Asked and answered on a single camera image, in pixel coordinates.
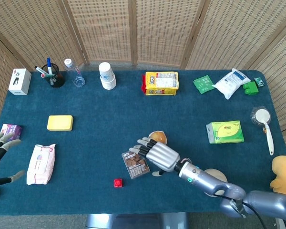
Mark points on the small red toy brick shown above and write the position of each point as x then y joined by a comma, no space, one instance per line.
118,183

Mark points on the orange bun in clear dome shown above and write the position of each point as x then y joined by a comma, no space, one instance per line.
158,136

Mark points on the beige upturned bowl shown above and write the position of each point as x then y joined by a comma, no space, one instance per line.
213,173

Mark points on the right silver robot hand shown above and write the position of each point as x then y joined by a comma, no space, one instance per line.
160,156

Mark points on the white marker with red band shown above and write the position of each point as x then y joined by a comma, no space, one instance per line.
39,69

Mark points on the clear plastic water bottle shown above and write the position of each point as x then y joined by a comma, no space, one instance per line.
75,74

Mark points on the yellow Lipo snack package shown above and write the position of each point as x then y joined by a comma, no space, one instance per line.
160,83

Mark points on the stack of white paper cups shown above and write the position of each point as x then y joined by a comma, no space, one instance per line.
107,78

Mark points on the green toy brick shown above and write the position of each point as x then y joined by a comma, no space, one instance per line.
250,88

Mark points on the yellow sponge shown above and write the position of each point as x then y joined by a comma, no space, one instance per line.
60,122

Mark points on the green tissue pack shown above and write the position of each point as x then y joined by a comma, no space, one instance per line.
226,132

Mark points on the green marker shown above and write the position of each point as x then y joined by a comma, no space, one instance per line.
50,76

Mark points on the clear box of brown capsules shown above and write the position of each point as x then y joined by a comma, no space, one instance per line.
134,167

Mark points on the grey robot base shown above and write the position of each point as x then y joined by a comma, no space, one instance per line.
133,220

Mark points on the purple pad pack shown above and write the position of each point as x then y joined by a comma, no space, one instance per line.
14,130

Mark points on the white plastic packet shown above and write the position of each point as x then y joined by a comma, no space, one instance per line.
231,83

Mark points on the blue marker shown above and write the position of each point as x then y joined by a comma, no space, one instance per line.
49,64

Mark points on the flat green sachet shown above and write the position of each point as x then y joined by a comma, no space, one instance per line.
203,84

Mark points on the pink wet wipes pack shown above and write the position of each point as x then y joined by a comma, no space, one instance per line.
40,164

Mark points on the wicker folding screen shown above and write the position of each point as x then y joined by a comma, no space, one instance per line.
157,31

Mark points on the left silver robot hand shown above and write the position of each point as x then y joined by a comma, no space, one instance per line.
0,145

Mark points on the white cardboard box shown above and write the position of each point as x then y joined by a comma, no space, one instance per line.
19,81

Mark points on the blue felt table cover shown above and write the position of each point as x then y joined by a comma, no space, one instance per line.
109,114

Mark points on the orange plush toy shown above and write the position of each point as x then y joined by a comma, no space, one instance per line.
282,171

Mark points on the small green white packet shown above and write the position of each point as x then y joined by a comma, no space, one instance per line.
259,81

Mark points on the black mesh pen holder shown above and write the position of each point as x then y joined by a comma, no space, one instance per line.
57,81

